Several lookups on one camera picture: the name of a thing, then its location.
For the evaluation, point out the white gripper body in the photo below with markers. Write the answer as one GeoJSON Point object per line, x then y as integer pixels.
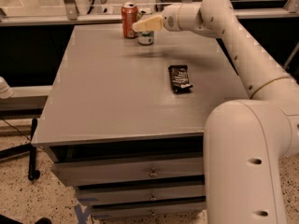
{"type": "Point", "coordinates": [169, 21]}

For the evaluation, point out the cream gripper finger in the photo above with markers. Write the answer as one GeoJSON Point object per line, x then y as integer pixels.
{"type": "Point", "coordinates": [149, 23]}

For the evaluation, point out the green white 7up can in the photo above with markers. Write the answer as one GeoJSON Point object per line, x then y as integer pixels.
{"type": "Point", "coordinates": [145, 38]}

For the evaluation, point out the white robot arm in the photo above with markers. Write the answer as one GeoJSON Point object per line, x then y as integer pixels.
{"type": "Point", "coordinates": [243, 139]}

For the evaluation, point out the red coke can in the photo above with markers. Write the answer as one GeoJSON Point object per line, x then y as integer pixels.
{"type": "Point", "coordinates": [129, 17]}

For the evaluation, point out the black snack bar wrapper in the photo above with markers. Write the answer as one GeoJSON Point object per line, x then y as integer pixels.
{"type": "Point", "coordinates": [179, 78]}

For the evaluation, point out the grey drawer cabinet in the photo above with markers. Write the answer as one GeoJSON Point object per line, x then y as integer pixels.
{"type": "Point", "coordinates": [112, 99]}

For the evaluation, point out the grey metal side beam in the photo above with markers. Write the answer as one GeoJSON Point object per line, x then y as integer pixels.
{"type": "Point", "coordinates": [23, 98]}

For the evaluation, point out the white cylindrical object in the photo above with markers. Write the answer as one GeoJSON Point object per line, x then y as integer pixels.
{"type": "Point", "coordinates": [5, 88]}

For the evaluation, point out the top grey drawer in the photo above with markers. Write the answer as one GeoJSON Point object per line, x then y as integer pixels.
{"type": "Point", "coordinates": [86, 173]}

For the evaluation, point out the grey drawer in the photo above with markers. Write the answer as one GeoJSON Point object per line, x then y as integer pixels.
{"type": "Point", "coordinates": [148, 209]}
{"type": "Point", "coordinates": [86, 173]}
{"type": "Point", "coordinates": [97, 197]}

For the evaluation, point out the middle grey drawer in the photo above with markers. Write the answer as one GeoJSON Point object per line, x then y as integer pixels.
{"type": "Point", "coordinates": [97, 197]}

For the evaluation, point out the bottom grey drawer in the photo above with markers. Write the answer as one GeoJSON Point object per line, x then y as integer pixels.
{"type": "Point", "coordinates": [148, 209]}

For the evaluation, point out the black tripod leg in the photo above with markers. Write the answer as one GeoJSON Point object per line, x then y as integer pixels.
{"type": "Point", "coordinates": [33, 173]}

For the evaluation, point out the grey metal rail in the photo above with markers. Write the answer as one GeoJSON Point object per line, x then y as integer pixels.
{"type": "Point", "coordinates": [243, 10]}

